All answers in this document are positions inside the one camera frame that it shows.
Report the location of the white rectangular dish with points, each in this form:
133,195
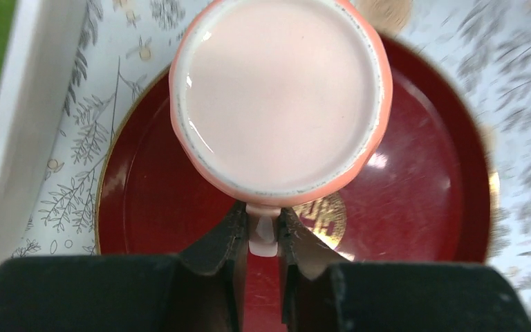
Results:
39,58

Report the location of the pink mug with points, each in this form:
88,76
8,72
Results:
279,103

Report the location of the floral tablecloth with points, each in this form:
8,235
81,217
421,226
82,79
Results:
484,47

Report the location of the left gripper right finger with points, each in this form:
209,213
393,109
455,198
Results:
322,291

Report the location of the red round tray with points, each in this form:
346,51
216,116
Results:
424,196

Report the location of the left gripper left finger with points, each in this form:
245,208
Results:
198,289

